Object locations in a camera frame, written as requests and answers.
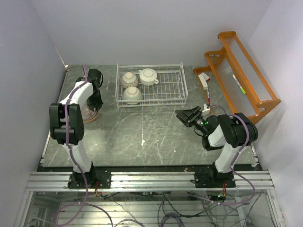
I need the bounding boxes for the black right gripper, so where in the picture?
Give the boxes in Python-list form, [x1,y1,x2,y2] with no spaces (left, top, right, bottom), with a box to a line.
[176,106,209,135]

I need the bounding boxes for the grey striped bowl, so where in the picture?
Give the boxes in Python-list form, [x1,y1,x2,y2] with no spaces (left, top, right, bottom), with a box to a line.
[81,105,98,119]

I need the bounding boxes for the white bowl red pattern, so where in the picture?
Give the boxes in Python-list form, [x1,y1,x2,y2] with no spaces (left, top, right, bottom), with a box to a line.
[83,113,98,122]

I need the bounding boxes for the pale green bowl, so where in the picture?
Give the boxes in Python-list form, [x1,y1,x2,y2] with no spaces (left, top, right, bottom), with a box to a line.
[123,87,143,105]

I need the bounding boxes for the white wire dish rack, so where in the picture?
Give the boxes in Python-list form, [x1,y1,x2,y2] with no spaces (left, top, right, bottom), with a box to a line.
[115,63,188,108]

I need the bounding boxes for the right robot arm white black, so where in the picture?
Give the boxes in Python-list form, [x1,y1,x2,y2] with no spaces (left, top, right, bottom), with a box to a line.
[175,106,258,187]

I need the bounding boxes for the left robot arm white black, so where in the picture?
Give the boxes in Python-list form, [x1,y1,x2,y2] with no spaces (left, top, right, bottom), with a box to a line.
[49,69,103,188]

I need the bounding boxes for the orange wooden shelf rack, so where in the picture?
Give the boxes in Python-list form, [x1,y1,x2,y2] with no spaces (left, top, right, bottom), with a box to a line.
[193,31,281,124]

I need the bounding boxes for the red pen on table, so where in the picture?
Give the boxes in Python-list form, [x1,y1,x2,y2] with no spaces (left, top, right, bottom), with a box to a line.
[206,88,211,103]

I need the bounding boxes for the brown patterned bowl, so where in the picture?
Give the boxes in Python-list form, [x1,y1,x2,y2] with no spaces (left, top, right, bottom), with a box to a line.
[120,72,139,88]

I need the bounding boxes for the white red eraser block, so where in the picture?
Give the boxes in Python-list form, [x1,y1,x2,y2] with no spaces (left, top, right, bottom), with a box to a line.
[198,72,210,90]

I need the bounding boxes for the marker pen on shelf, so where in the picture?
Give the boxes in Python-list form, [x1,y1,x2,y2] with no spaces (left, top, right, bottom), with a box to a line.
[232,74,246,94]

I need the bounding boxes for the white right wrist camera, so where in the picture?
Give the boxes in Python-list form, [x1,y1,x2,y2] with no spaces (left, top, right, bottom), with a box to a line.
[201,103,210,116]

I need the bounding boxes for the cream two-handled soup bowl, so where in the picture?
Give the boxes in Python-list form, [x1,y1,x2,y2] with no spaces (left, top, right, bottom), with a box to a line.
[139,68,159,86]

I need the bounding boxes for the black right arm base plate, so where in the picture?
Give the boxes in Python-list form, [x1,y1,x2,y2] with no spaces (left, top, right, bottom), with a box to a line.
[190,171,236,188]

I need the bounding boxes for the aluminium mounting rail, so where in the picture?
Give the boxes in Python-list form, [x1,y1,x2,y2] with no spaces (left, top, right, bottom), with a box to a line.
[26,171,274,192]

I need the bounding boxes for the loose cables under table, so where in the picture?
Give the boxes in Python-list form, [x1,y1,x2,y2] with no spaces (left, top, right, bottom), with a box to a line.
[52,189,268,227]

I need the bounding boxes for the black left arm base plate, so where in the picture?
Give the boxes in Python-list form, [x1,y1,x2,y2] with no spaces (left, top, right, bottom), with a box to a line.
[67,166,111,189]

